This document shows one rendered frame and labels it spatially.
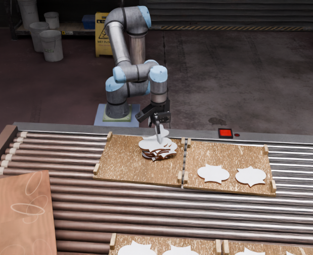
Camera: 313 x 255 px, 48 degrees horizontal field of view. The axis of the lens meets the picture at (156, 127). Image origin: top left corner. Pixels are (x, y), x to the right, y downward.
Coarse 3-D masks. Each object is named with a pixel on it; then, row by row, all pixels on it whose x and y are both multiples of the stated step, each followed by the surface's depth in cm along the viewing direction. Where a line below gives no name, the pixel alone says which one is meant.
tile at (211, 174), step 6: (204, 168) 167; (210, 168) 167; (216, 168) 167; (198, 174) 163; (204, 174) 164; (210, 174) 164; (216, 174) 164; (222, 174) 164; (228, 174) 164; (210, 180) 160; (216, 180) 160; (222, 180) 161
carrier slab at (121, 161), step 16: (112, 144) 184; (128, 144) 184; (176, 144) 184; (112, 160) 173; (128, 160) 173; (144, 160) 173; (160, 160) 173; (176, 160) 173; (96, 176) 163; (112, 176) 163; (128, 176) 164; (144, 176) 164; (160, 176) 164; (176, 176) 164
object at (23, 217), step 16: (16, 176) 147; (32, 176) 148; (48, 176) 148; (0, 192) 140; (16, 192) 140; (32, 192) 140; (48, 192) 140; (0, 208) 133; (16, 208) 133; (32, 208) 133; (48, 208) 133; (0, 224) 126; (16, 224) 126; (32, 224) 127; (48, 224) 127; (0, 240) 121; (16, 240) 121; (32, 240) 121; (48, 240) 121
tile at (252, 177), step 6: (246, 168) 167; (252, 168) 167; (240, 174) 164; (246, 174) 164; (252, 174) 164; (258, 174) 164; (264, 174) 164; (240, 180) 160; (246, 180) 160; (252, 180) 160; (258, 180) 160; (252, 186) 159
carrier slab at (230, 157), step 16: (192, 144) 184; (208, 144) 185; (224, 144) 185; (192, 160) 173; (208, 160) 174; (224, 160) 174; (240, 160) 174; (256, 160) 174; (192, 176) 164; (272, 176) 165; (240, 192) 156; (256, 192) 156; (272, 192) 156
